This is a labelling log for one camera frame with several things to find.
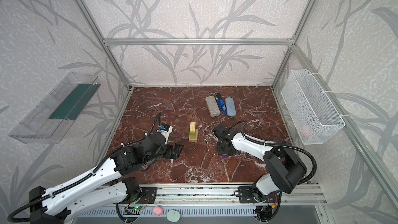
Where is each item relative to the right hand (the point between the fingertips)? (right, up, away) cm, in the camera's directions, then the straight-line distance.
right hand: (222, 146), depth 89 cm
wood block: (-15, +5, +4) cm, 17 cm away
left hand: (-22, +7, -14) cm, 27 cm away
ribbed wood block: (-17, +12, -3) cm, 21 cm away
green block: (-18, +6, +5) cm, 19 cm away
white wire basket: (+35, +21, -27) cm, 49 cm away
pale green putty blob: (-23, -23, -22) cm, 40 cm away
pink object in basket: (+39, +11, -16) cm, 44 cm away
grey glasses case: (-5, +23, +16) cm, 28 cm away
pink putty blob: (-30, -22, -21) cm, 43 cm away
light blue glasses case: (+7, +22, +16) cm, 29 cm away
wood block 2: (-17, +3, +1) cm, 17 cm away
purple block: (+1, -5, -2) cm, 6 cm away
